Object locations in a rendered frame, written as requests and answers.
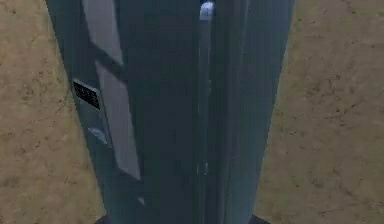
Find dark grey fridge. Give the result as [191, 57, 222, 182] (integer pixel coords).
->
[44, 0, 296, 224]

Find silver fridge handle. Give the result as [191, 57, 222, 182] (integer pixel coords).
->
[195, 0, 216, 177]

